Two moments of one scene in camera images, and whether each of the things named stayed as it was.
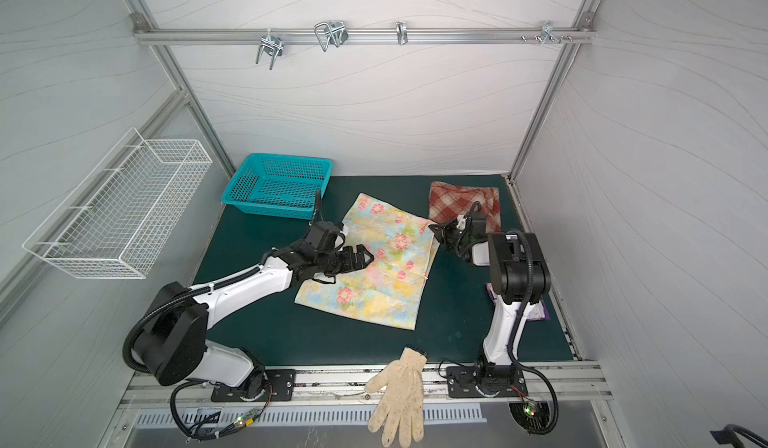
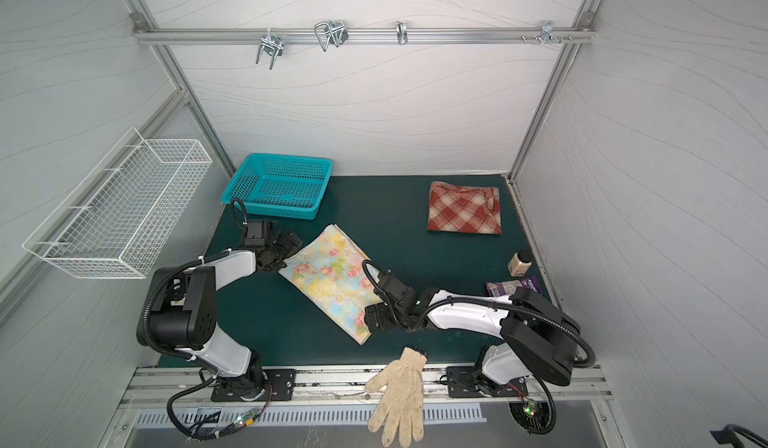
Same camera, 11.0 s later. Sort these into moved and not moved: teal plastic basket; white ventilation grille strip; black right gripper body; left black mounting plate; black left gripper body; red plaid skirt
Moved: black right gripper body; black left gripper body
Not moved: red plaid skirt; white ventilation grille strip; teal plastic basket; left black mounting plate
